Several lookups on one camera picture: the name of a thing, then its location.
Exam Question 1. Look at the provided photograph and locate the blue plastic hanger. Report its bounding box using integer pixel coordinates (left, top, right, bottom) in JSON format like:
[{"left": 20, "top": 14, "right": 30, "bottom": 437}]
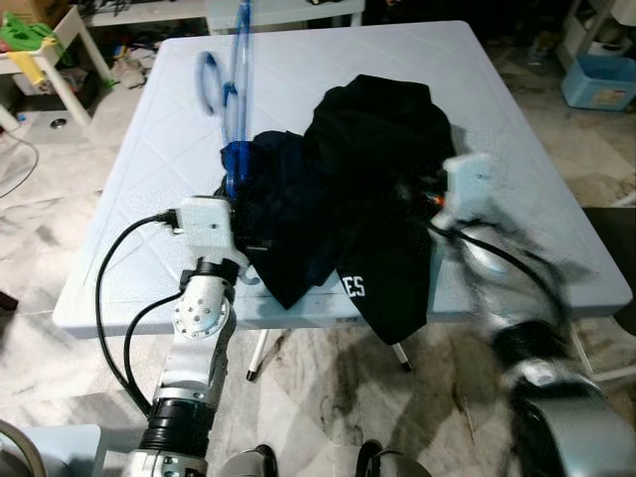
[{"left": 195, "top": 0, "right": 261, "bottom": 289}]

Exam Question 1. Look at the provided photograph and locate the black garment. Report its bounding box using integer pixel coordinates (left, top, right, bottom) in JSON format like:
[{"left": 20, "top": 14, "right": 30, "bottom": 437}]
[{"left": 301, "top": 74, "right": 460, "bottom": 347}]

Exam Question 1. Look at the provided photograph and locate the navy blue garment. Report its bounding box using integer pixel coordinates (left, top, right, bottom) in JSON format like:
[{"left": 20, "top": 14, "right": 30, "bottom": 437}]
[{"left": 219, "top": 129, "right": 344, "bottom": 311}]

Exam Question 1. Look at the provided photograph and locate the white folding table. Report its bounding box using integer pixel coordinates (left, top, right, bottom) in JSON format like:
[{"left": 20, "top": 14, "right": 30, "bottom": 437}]
[{"left": 52, "top": 20, "right": 635, "bottom": 384}]

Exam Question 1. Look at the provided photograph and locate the blue plastic bin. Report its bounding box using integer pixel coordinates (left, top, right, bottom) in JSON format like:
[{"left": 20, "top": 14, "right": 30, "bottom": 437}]
[{"left": 560, "top": 52, "right": 636, "bottom": 111}]

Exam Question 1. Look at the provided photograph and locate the pale blue kids table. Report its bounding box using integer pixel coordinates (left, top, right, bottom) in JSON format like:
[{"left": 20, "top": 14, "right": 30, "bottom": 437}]
[{"left": 204, "top": 0, "right": 366, "bottom": 33}]

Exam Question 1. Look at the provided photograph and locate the grey robot left leg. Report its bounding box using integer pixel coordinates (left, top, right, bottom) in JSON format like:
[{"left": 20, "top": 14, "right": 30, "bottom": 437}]
[{"left": 217, "top": 443, "right": 281, "bottom": 477}]

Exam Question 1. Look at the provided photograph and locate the yellow plastic toy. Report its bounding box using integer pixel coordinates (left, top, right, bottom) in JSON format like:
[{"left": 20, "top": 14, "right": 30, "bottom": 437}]
[{"left": 20, "top": 52, "right": 51, "bottom": 88}]

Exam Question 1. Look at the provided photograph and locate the green plastic toy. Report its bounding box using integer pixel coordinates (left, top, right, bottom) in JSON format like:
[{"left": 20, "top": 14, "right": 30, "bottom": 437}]
[{"left": 0, "top": 12, "right": 58, "bottom": 53}]

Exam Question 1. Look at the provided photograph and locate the brown cardboard box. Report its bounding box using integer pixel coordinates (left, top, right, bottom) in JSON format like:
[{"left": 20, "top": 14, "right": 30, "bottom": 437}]
[{"left": 0, "top": 0, "right": 69, "bottom": 25}]

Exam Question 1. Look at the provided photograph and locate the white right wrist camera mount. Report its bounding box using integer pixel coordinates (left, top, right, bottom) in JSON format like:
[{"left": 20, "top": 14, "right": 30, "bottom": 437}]
[{"left": 435, "top": 151, "right": 497, "bottom": 230}]

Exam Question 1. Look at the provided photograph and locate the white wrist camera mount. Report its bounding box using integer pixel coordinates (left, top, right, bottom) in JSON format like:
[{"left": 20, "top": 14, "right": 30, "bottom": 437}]
[
  {"left": 176, "top": 196, "right": 238, "bottom": 262},
  {"left": 435, "top": 151, "right": 497, "bottom": 230}
]

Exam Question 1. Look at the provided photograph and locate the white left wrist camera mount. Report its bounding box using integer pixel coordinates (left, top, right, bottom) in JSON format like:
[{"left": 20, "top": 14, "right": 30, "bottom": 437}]
[{"left": 176, "top": 196, "right": 238, "bottom": 262}]

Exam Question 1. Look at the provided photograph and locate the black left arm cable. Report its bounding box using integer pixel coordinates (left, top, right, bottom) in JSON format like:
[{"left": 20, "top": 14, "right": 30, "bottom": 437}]
[
  {"left": 123, "top": 291, "right": 188, "bottom": 403},
  {"left": 94, "top": 211, "right": 182, "bottom": 416}
]

